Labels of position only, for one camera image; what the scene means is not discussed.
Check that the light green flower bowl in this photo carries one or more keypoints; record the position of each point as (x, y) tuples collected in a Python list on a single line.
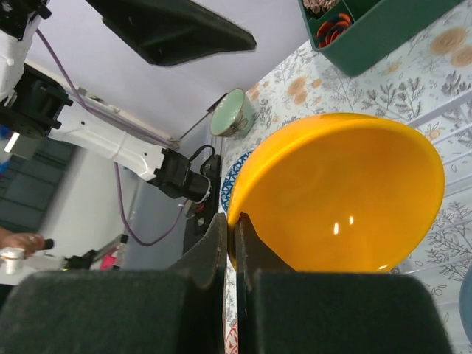
[(233, 116)]

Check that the floral patterned table mat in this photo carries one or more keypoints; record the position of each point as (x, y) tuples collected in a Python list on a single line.
[(427, 71)]

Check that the blue triangle patterned bowl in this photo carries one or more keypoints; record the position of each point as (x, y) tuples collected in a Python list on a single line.
[(230, 179)]

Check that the green compartment organizer tray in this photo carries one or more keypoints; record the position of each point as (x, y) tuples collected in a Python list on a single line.
[(355, 35)]

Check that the white wire dish rack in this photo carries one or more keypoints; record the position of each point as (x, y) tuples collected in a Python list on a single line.
[(443, 257)]

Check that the orange patterned bowl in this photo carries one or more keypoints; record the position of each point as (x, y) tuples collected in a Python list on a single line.
[(231, 342)]

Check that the solid blue bowl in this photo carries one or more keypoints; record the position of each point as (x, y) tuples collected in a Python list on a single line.
[(465, 304)]

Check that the person's hand in background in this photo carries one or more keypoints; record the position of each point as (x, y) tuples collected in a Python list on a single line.
[(29, 242)]

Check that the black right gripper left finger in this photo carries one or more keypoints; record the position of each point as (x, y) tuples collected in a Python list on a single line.
[(176, 310)]

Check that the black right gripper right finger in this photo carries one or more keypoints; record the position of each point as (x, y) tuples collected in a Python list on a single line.
[(281, 310)]

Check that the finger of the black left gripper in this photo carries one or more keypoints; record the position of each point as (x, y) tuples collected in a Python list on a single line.
[(170, 33)]

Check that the yellow bowl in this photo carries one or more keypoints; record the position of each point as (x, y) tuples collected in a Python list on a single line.
[(340, 192)]

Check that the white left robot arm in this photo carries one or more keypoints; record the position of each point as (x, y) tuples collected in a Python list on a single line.
[(33, 105)]

